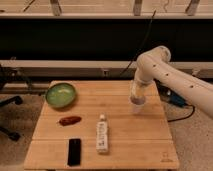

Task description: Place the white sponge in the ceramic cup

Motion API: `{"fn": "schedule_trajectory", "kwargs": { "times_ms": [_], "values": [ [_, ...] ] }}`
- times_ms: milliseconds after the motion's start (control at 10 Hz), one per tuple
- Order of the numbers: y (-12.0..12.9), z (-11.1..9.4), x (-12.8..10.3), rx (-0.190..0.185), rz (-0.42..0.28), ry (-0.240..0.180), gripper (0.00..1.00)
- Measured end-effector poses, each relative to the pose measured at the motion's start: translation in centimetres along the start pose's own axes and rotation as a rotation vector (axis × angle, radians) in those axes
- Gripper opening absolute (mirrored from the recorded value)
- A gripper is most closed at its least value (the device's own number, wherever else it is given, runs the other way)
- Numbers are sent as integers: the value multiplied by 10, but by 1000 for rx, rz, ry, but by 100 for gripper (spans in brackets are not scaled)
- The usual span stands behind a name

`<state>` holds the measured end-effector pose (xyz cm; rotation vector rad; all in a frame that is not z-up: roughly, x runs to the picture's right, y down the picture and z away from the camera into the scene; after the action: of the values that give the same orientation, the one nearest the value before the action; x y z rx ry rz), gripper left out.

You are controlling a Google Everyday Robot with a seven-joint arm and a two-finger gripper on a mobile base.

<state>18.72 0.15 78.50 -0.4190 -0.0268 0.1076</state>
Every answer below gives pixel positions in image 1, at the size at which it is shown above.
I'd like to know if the green ceramic bowl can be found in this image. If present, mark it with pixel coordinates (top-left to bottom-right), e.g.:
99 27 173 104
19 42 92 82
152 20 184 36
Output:
45 82 77 108

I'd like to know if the black floor cable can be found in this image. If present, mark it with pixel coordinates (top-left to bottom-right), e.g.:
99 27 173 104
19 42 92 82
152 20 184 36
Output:
166 104 196 123

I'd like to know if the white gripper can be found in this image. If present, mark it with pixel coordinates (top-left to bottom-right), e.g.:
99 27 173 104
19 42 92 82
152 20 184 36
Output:
130 80 146 114

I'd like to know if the blue floor device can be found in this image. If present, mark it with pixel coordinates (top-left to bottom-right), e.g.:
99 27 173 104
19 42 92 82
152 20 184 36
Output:
158 86 187 107

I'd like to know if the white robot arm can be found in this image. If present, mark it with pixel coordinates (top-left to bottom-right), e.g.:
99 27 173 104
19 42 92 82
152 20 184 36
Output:
130 46 213 119

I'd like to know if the black hanging cable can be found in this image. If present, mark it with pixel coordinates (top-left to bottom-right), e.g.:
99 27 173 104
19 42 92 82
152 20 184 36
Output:
119 9 158 77

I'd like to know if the black rectangular phone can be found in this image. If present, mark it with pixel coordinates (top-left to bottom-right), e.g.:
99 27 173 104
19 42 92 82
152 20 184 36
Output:
67 139 81 166

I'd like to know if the wooden table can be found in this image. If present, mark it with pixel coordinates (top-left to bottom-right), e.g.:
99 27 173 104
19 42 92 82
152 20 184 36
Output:
24 81 179 171

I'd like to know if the white tube bottle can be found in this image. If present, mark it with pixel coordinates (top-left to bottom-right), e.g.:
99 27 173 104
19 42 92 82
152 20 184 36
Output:
96 114 109 154

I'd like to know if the red-brown sausage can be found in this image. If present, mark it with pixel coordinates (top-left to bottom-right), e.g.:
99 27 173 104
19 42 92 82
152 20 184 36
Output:
59 116 81 126

